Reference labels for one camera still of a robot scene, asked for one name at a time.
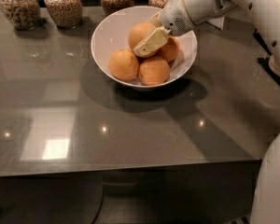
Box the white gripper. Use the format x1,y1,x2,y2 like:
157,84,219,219
133,0,195,58

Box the orange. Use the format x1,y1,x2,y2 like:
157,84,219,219
128,21,154,50
157,37,179,63
109,49,139,81
138,56,170,86

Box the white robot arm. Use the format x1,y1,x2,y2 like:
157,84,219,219
133,0,280,224

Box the white ceramic bowl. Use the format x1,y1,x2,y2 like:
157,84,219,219
91,6,197,91

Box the white folded card stand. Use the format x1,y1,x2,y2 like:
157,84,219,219
207,17,225,30

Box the far left glass jar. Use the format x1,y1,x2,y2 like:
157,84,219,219
0,0,41,30

